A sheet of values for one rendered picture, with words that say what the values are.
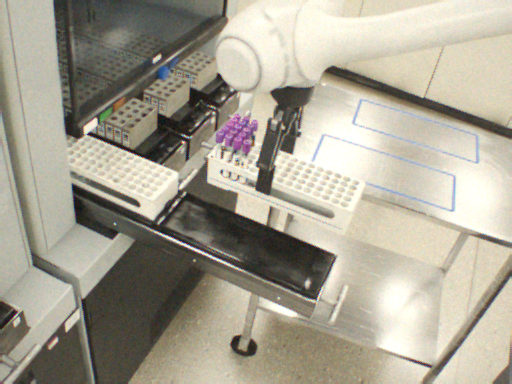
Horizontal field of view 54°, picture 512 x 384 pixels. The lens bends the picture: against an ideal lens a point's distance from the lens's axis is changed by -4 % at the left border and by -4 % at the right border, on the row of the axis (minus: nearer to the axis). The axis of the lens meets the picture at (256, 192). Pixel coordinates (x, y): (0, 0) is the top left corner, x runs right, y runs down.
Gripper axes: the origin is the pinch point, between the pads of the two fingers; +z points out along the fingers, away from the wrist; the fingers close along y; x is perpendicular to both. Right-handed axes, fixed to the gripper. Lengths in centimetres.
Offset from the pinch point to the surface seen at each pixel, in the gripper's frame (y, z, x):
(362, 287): 39, 64, -26
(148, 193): -14.2, 5.9, 19.9
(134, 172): -10.6, 5.7, 25.6
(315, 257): -6.9, 11.5, -13.7
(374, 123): 45.3, 9.8, -11.9
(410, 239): 102, 92, -39
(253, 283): -17.7, 13.2, -5.4
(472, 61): 218, 52, -40
